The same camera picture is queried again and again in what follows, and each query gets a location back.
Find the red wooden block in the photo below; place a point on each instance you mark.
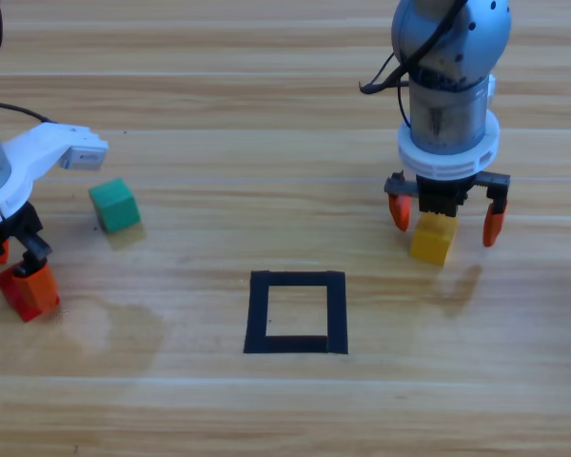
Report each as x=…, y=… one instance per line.
x=14, y=297

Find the yellow wooden block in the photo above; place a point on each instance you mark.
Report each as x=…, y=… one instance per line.
x=430, y=247

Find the black tape square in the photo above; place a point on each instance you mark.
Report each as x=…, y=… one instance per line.
x=256, y=309

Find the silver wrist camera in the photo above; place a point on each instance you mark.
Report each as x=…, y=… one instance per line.
x=85, y=158

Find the green wooden block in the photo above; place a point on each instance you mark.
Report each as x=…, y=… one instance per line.
x=116, y=207

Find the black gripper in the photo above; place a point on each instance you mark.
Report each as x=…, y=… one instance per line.
x=26, y=224
x=440, y=197

